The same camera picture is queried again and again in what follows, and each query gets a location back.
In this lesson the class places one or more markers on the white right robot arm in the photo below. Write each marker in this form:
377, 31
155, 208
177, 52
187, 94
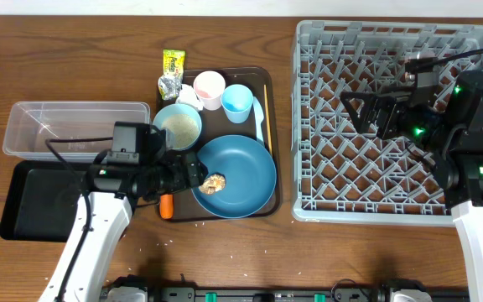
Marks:
476, 176

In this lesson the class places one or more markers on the orange carrot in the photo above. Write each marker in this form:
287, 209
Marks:
166, 207

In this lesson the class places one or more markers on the black plastic bin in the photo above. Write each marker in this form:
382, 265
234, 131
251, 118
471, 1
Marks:
41, 203

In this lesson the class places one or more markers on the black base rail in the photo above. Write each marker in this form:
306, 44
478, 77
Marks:
134, 288

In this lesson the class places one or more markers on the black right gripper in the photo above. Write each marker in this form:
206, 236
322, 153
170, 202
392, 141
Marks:
391, 108

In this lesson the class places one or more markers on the light blue rice bowl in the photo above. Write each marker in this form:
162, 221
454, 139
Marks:
182, 124

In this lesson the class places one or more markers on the dark brown serving tray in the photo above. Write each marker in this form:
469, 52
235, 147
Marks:
216, 124

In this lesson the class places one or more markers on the brown food scrap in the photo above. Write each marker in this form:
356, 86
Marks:
213, 184

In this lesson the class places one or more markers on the clear plastic bin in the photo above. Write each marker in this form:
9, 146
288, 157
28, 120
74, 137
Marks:
30, 124

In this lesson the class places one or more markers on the light blue plastic cup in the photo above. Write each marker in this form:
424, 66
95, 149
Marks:
237, 101

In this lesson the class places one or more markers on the light blue plastic knife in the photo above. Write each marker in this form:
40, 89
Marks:
259, 117

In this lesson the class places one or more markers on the crumpled white tissue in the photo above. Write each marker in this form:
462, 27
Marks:
188, 97

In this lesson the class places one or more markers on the pink plastic cup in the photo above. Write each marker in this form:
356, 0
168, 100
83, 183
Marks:
209, 86

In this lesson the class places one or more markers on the large blue plate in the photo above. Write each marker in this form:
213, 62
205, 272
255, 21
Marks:
251, 176

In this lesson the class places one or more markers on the grey dishwasher rack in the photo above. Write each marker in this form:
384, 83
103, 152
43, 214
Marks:
340, 175

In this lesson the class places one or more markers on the wooden chopstick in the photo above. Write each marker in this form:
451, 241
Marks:
269, 133

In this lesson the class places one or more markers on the yellow green snack wrapper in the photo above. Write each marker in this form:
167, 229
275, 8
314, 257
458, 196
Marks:
170, 82

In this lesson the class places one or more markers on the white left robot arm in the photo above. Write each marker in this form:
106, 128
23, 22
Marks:
109, 195

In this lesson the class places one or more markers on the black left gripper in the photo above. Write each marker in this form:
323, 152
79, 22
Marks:
187, 174

